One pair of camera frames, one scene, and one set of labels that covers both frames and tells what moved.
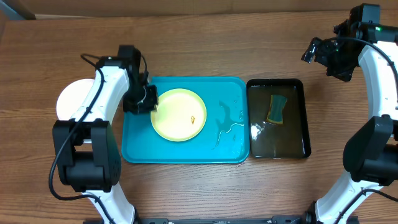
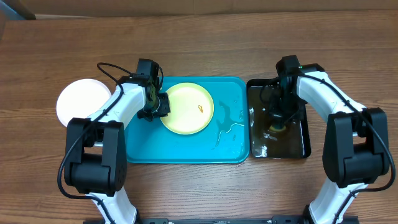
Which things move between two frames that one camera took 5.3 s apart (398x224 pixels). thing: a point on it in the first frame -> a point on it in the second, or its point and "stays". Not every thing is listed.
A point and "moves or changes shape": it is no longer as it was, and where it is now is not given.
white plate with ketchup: x=73 y=98 stays
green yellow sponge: x=277 y=102 moves or changes shape
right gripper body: x=321 y=53 -> x=277 y=115
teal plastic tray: x=224 y=139 stays
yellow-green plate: x=181 y=115 moves or changes shape
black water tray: x=271 y=140 stays
